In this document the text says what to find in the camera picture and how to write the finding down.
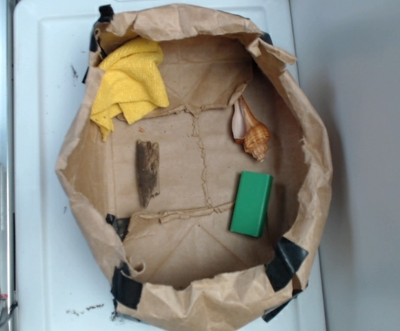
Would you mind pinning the yellow cloth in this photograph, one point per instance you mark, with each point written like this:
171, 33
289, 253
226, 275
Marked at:
131, 85

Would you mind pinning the brown paper bag tray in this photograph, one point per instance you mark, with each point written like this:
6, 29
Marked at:
176, 264

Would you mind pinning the brown driftwood piece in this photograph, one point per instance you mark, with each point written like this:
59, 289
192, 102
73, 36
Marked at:
147, 154

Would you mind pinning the orange spiral seashell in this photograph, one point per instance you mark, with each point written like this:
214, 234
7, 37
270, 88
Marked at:
248, 131

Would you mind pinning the green rectangular block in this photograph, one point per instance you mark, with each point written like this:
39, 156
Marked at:
251, 205

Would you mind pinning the white plastic base tray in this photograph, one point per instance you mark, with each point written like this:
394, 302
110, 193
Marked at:
59, 284

